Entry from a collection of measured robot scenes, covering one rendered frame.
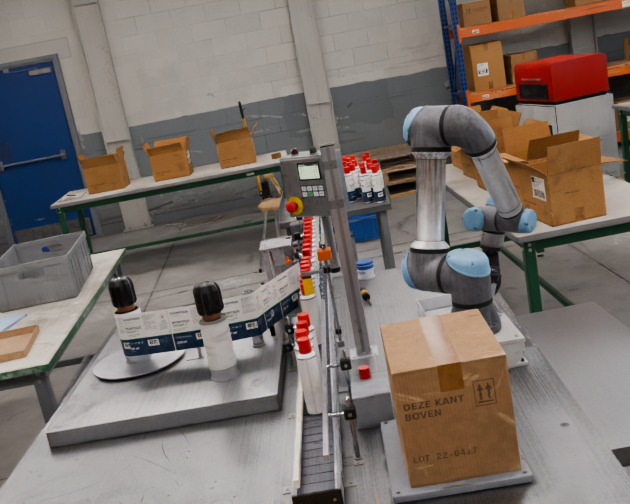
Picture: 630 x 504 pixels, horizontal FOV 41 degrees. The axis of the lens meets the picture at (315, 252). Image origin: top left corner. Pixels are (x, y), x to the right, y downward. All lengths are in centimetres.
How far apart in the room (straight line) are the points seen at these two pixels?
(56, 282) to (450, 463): 278
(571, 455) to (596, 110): 616
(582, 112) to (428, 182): 551
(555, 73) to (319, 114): 327
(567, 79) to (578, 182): 385
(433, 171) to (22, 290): 246
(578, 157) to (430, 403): 235
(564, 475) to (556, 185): 224
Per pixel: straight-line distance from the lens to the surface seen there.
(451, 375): 176
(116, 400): 260
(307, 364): 212
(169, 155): 793
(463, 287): 236
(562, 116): 776
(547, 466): 193
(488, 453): 185
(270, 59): 996
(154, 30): 1003
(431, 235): 243
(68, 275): 423
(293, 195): 257
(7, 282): 430
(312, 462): 197
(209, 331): 248
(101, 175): 804
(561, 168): 394
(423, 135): 240
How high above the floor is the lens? 181
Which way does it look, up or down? 14 degrees down
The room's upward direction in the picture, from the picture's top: 11 degrees counter-clockwise
